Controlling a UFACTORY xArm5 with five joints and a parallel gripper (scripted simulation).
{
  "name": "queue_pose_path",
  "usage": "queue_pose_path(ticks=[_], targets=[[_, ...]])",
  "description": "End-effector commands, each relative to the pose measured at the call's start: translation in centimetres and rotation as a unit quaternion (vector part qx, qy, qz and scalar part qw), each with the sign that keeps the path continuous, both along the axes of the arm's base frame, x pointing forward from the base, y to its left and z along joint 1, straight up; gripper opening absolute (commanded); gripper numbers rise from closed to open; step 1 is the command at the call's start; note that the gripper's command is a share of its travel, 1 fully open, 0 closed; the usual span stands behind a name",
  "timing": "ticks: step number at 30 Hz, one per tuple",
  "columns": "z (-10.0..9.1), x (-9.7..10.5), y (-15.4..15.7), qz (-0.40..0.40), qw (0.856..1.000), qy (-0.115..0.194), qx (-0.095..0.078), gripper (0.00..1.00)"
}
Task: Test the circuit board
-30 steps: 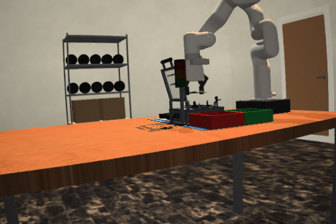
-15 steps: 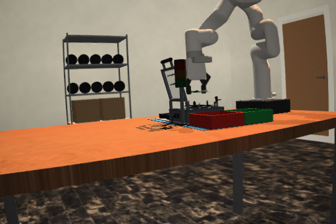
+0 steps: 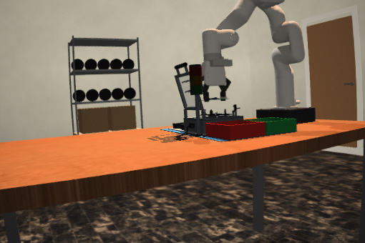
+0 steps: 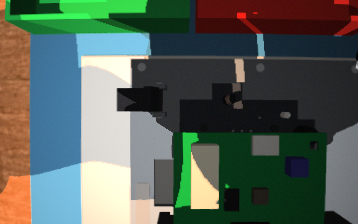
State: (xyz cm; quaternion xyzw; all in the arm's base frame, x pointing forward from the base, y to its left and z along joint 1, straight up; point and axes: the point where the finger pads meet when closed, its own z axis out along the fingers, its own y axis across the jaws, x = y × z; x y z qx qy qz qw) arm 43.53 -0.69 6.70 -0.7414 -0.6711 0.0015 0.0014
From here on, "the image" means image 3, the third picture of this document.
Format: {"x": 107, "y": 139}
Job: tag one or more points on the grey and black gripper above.
{"x": 214, "y": 76}

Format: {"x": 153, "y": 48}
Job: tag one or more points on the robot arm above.
{"x": 281, "y": 31}

